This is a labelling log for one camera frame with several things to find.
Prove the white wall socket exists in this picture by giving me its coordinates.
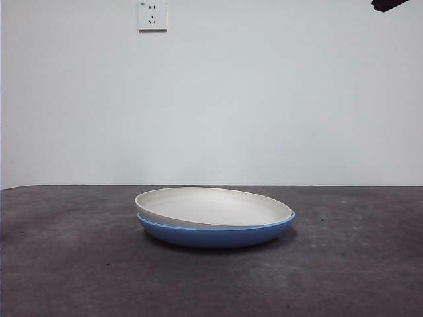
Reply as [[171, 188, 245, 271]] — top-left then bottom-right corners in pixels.
[[137, 0, 168, 33]]

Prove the white round plate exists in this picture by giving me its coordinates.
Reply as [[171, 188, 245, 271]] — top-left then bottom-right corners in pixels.
[[134, 186, 294, 228]]

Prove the blue round plate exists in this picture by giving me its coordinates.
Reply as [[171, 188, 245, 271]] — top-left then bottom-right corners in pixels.
[[137, 211, 296, 249]]

